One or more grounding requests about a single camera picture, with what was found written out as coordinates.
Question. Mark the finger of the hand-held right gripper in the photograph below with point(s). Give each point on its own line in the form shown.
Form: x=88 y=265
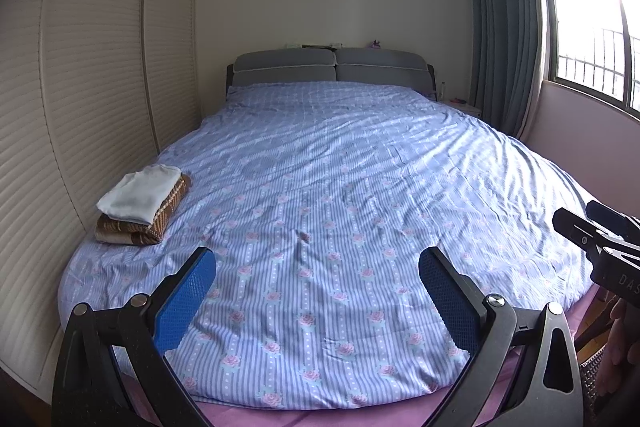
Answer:
x=580 y=232
x=617 y=222

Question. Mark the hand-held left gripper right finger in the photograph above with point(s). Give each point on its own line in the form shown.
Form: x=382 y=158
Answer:
x=450 y=302

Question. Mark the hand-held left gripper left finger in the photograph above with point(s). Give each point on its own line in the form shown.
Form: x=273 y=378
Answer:
x=182 y=307

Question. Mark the light grey shirt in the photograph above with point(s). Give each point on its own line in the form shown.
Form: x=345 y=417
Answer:
x=137 y=192

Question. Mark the person's right hand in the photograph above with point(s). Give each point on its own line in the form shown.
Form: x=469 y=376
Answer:
x=622 y=347

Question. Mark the brown plaid folded sweater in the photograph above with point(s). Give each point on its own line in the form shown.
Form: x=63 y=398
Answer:
x=165 y=212

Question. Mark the dark woven basket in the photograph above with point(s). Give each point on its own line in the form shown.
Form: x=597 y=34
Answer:
x=592 y=382

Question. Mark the blue floral striped blanket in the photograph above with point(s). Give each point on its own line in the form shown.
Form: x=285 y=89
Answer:
x=350 y=187

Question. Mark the white nightstand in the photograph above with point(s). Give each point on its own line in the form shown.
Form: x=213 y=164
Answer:
x=465 y=107

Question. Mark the purple bed sheet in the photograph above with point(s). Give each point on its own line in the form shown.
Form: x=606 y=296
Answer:
x=320 y=417

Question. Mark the window with railing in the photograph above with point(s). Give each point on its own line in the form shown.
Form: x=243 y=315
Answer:
x=595 y=37

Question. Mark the grey-blue curtain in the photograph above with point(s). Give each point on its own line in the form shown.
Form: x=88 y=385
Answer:
x=505 y=32

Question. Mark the cream louvred wardrobe door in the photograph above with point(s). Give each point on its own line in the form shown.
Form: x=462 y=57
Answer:
x=172 y=37
x=75 y=107

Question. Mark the grey headboard cushion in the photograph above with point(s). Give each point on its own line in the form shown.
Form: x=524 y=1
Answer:
x=382 y=67
x=285 y=69

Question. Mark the small purple toy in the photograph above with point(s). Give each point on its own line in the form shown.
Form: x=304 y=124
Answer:
x=376 y=44

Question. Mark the small things on headboard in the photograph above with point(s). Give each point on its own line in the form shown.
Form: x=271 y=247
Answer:
x=315 y=45

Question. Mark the dark bed headboard frame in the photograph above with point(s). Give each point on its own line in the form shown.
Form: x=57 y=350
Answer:
x=230 y=79

